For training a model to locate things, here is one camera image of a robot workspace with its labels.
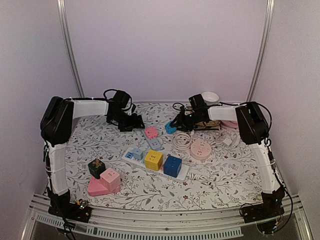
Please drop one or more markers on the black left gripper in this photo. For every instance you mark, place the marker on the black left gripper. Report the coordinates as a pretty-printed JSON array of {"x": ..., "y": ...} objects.
[{"x": 136, "y": 123}]

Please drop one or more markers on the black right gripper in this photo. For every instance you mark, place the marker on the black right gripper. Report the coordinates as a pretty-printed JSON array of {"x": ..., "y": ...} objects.
[{"x": 181, "y": 121}]

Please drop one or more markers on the cyan adapter plug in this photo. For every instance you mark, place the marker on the cyan adapter plug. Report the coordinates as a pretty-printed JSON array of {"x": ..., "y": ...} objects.
[{"x": 170, "y": 129}]

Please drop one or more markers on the pink adapter plug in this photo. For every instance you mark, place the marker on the pink adapter plug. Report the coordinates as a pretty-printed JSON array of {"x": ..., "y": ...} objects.
[{"x": 151, "y": 133}]

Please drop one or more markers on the pink round power socket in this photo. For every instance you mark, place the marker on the pink round power socket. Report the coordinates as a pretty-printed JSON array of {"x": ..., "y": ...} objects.
[{"x": 200, "y": 150}]

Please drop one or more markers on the white charger plug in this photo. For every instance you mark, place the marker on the white charger plug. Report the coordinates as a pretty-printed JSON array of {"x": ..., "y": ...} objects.
[{"x": 227, "y": 142}]

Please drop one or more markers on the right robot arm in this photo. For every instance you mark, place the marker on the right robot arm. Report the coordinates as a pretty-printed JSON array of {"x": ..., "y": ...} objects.
[{"x": 253, "y": 130}]

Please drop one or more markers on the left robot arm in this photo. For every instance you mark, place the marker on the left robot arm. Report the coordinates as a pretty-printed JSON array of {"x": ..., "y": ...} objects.
[{"x": 56, "y": 130}]

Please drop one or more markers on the yellow cube socket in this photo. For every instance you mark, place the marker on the yellow cube socket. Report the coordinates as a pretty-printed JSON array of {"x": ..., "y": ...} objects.
[{"x": 153, "y": 160}]

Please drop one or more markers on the dark blue cube socket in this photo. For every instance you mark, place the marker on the dark blue cube socket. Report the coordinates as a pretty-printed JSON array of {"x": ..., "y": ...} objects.
[{"x": 172, "y": 166}]

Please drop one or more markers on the dark green cube socket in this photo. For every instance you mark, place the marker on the dark green cube socket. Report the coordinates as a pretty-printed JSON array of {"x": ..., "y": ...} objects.
[{"x": 96, "y": 168}]

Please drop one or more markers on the pink cube socket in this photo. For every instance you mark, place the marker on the pink cube socket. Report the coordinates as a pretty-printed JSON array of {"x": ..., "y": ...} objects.
[{"x": 110, "y": 179}]

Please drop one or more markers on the square floral plate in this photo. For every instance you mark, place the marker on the square floral plate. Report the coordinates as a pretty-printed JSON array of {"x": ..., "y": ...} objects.
[{"x": 206, "y": 128}]

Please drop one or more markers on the woven bamboo tray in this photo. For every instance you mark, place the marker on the woven bamboo tray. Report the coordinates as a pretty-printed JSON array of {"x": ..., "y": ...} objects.
[{"x": 210, "y": 123}]

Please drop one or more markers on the light blue cube adapter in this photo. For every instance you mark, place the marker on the light blue cube adapter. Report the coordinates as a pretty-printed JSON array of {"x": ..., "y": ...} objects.
[{"x": 138, "y": 154}]

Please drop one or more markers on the white ceramic bowl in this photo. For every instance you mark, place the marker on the white ceramic bowl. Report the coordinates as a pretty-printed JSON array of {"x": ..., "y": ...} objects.
[{"x": 210, "y": 98}]

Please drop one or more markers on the white long power strip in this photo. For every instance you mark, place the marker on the white long power strip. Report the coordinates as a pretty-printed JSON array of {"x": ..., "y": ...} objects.
[{"x": 129, "y": 159}]

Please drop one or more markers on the pink round plate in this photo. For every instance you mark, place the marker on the pink round plate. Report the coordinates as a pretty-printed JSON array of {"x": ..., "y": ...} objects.
[{"x": 230, "y": 124}]

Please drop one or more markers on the pink triangular wedge block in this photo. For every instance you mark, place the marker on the pink triangular wedge block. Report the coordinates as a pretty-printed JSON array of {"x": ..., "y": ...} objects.
[{"x": 95, "y": 188}]

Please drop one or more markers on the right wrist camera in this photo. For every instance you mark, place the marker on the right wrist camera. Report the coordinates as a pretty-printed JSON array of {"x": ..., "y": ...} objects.
[{"x": 197, "y": 101}]

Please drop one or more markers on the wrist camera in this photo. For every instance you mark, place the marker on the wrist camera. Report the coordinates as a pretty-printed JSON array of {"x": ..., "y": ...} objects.
[
  {"x": 197, "y": 101},
  {"x": 123, "y": 100}
]

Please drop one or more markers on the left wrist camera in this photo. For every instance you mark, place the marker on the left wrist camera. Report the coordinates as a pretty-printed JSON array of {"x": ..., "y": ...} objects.
[{"x": 123, "y": 100}]

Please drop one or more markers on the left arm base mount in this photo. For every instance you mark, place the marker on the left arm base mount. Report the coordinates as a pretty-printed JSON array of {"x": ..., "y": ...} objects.
[{"x": 62, "y": 207}]

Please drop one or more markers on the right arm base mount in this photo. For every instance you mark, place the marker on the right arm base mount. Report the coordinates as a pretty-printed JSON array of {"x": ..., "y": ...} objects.
[{"x": 270, "y": 208}]

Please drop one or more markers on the aluminium front rail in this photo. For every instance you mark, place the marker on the aluminium front rail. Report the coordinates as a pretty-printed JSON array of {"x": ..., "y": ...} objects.
[{"x": 126, "y": 224}]

